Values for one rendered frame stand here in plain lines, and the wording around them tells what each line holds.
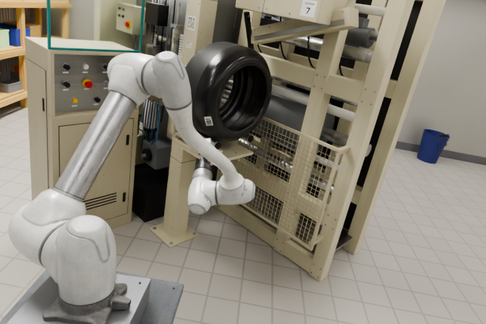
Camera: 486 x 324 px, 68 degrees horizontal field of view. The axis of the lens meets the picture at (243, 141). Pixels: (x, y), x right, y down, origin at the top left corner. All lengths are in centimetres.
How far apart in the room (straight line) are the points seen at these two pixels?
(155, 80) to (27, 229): 59
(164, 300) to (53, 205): 51
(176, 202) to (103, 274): 150
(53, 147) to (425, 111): 511
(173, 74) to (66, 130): 123
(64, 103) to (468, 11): 521
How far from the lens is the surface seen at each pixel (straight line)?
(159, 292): 144
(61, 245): 112
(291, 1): 209
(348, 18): 204
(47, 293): 134
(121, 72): 132
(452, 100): 618
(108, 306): 122
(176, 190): 254
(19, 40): 510
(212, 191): 154
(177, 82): 122
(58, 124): 230
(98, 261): 111
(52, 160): 238
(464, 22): 603
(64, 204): 124
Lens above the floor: 165
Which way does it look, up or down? 20 degrees down
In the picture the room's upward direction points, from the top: 10 degrees clockwise
